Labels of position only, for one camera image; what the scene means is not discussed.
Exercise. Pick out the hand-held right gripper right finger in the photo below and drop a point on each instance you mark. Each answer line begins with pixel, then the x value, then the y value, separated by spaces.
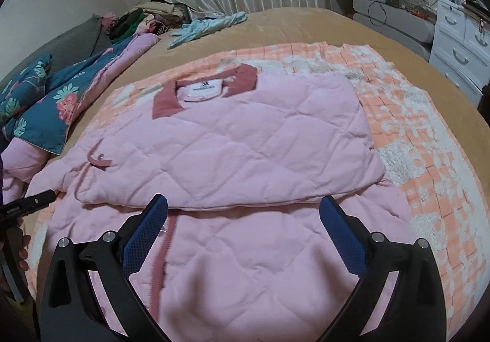
pixel 340 229

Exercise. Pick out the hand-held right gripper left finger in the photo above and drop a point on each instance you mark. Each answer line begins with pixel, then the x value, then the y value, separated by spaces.
pixel 147 229

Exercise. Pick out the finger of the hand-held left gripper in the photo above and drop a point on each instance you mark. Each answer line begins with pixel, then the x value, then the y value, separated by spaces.
pixel 36 201

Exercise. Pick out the pink quilted jacket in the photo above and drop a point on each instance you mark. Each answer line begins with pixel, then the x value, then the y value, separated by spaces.
pixel 245 158

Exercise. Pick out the pile of clothes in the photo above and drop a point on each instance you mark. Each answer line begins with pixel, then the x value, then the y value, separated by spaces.
pixel 153 16

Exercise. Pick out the person's left hand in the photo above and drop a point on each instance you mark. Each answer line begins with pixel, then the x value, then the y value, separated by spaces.
pixel 24 252

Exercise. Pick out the orange white checked blanket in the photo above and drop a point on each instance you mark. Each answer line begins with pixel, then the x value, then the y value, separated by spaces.
pixel 421 158

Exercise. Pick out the teal floral pillow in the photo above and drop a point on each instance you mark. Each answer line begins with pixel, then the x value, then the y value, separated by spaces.
pixel 21 85

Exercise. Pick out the teal floral quilt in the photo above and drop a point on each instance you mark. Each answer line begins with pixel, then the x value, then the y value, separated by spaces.
pixel 80 89

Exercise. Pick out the grey pillow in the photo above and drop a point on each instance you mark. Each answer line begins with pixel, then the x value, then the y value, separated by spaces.
pixel 72 41

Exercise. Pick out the light blue garment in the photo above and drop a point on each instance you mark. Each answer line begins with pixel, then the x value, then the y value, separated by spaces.
pixel 203 28

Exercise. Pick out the grey vanity table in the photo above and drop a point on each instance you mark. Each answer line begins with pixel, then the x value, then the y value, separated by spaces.
pixel 398 26

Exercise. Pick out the white drawer chest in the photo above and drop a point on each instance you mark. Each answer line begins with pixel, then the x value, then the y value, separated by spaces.
pixel 457 43

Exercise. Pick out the black flat device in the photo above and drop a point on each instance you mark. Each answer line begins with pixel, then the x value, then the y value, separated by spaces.
pixel 476 5

